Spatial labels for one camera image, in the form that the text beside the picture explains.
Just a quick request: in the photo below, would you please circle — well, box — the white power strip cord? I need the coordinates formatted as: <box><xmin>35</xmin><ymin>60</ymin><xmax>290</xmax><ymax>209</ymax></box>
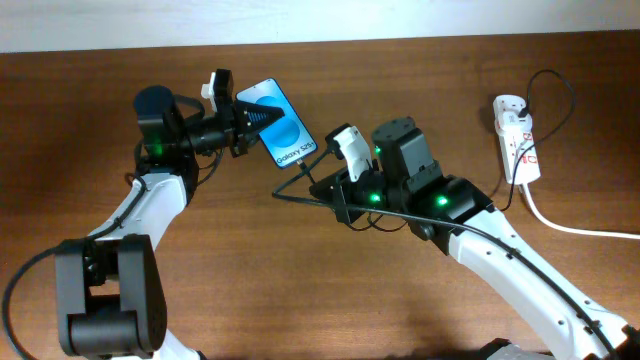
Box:
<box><xmin>519</xmin><ymin>183</ymin><xmax>640</xmax><ymax>241</ymax></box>

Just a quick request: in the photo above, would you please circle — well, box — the white USB charger plug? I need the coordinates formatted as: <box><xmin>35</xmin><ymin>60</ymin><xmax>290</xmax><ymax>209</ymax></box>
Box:
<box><xmin>495</xmin><ymin>112</ymin><xmax>532</xmax><ymax>136</ymax></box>

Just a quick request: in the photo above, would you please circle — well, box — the left black camera cable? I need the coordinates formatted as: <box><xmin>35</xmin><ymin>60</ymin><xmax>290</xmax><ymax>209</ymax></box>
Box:
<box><xmin>0</xmin><ymin>94</ymin><xmax>225</xmax><ymax>360</ymax></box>

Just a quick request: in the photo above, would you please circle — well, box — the black charging cable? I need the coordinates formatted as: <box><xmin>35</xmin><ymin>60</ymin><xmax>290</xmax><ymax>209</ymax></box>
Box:
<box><xmin>295</xmin><ymin>69</ymin><xmax>577</xmax><ymax>213</ymax></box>

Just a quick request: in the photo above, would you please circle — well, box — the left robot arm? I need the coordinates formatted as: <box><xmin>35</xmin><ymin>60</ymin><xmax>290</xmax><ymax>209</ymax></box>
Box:
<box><xmin>55</xmin><ymin>85</ymin><xmax>284</xmax><ymax>359</ymax></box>

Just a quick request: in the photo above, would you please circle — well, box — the white power strip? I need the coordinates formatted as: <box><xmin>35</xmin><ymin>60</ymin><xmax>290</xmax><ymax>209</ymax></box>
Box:
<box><xmin>493</xmin><ymin>95</ymin><xmax>541</xmax><ymax>186</ymax></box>

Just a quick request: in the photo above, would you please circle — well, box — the blue screen smartphone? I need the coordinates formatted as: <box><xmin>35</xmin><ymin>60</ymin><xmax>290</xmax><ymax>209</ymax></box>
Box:
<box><xmin>236</xmin><ymin>78</ymin><xmax>318</xmax><ymax>169</ymax></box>

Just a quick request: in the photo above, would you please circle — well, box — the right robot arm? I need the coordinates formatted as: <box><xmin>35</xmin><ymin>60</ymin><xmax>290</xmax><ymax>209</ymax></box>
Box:
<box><xmin>309</xmin><ymin>117</ymin><xmax>639</xmax><ymax>359</ymax></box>

